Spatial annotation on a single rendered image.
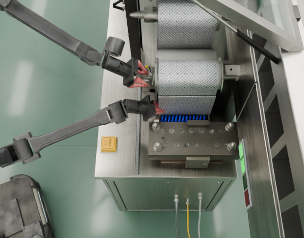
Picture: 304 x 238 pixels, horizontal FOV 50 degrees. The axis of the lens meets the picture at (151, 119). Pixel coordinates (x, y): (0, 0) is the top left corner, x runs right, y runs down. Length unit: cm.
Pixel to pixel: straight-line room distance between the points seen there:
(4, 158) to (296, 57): 103
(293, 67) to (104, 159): 97
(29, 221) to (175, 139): 121
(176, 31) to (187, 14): 9
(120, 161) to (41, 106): 144
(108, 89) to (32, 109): 125
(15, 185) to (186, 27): 157
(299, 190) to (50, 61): 260
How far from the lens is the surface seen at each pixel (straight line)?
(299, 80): 91
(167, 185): 166
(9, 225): 232
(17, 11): 132
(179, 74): 127
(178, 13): 136
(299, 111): 86
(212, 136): 146
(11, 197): 238
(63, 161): 260
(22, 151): 132
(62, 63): 305
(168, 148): 142
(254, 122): 114
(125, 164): 154
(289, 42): 92
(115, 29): 198
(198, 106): 143
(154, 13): 140
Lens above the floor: 235
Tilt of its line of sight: 63 degrees down
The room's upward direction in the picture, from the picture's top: 3 degrees counter-clockwise
